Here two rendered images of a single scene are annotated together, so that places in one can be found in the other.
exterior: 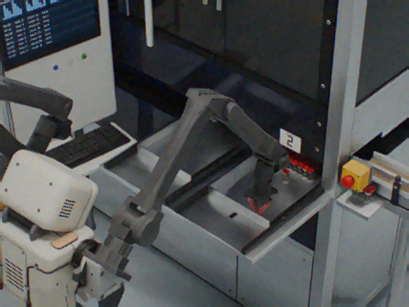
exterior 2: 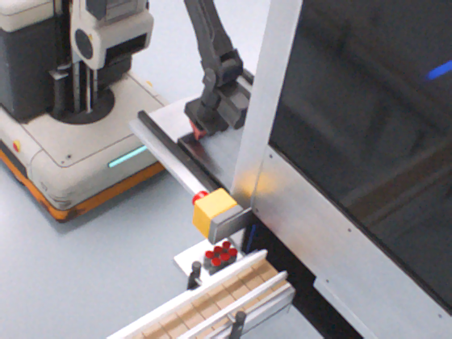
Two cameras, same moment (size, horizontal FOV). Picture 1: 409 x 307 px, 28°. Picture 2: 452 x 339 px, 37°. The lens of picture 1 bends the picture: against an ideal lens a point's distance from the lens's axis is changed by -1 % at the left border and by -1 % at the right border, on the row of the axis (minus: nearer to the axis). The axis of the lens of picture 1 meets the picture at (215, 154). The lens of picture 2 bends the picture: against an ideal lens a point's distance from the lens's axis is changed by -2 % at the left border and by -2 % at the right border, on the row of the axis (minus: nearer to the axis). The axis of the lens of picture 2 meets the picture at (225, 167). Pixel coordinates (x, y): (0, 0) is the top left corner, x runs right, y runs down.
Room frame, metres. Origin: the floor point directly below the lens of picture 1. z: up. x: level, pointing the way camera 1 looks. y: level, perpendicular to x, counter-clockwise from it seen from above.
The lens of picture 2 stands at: (2.10, -1.34, 2.06)
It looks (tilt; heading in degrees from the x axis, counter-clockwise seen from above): 46 degrees down; 91
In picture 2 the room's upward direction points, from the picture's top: 11 degrees clockwise
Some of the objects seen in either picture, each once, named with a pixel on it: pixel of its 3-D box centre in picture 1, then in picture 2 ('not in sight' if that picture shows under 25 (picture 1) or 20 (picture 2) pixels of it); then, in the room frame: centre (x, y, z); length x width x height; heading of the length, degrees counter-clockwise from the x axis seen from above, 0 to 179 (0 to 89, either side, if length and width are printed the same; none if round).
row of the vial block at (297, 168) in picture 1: (292, 165); not in sight; (2.25, -0.26, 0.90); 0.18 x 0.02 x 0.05; 48
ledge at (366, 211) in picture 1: (363, 200); (215, 268); (2.11, -0.49, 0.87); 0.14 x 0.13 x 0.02; 138
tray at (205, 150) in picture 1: (197, 142); not in sight; (2.40, 0.06, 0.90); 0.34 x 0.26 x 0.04; 138
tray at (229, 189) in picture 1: (271, 182); (261, 165); (2.17, -0.19, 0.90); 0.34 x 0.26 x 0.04; 138
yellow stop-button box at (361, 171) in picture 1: (356, 174); (216, 215); (2.09, -0.45, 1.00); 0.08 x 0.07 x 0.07; 138
